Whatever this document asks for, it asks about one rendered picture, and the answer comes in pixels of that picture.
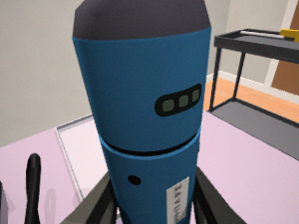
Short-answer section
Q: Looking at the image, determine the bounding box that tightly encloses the shallow light grey rectangular tray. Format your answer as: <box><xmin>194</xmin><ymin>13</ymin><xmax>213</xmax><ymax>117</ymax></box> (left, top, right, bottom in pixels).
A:
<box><xmin>55</xmin><ymin>113</ymin><xmax>108</xmax><ymax>202</ymax></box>

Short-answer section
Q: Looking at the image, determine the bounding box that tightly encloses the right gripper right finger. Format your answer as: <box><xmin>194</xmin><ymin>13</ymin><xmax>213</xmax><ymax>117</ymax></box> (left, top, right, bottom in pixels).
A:
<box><xmin>192</xmin><ymin>167</ymin><xmax>247</xmax><ymax>224</ymax></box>

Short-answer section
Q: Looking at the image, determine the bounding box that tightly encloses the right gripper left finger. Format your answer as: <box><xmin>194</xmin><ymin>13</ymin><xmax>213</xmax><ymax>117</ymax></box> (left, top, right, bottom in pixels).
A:
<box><xmin>60</xmin><ymin>172</ymin><xmax>118</xmax><ymax>224</ymax></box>

